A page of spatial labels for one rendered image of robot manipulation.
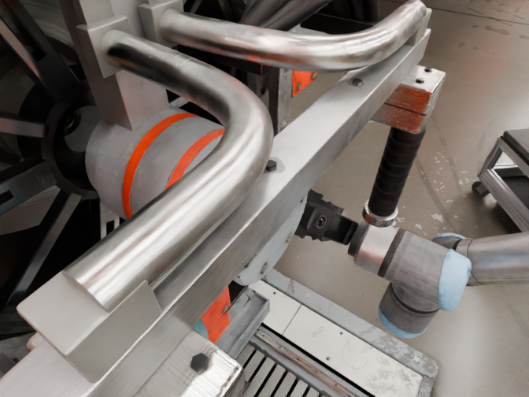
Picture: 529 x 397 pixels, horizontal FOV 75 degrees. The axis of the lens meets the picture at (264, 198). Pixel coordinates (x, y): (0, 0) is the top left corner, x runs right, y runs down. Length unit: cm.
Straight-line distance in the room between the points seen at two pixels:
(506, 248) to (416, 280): 17
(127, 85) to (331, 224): 37
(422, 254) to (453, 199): 119
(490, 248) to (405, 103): 40
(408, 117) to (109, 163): 30
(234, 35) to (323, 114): 9
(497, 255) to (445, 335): 67
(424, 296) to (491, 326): 82
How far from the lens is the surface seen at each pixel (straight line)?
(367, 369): 112
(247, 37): 28
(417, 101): 37
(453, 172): 193
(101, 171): 38
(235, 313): 99
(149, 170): 33
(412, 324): 70
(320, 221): 55
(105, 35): 30
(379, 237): 60
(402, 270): 60
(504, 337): 143
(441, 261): 60
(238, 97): 19
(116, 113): 37
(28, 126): 43
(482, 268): 72
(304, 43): 27
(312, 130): 23
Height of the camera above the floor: 111
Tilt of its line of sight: 45 degrees down
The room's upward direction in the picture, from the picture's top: straight up
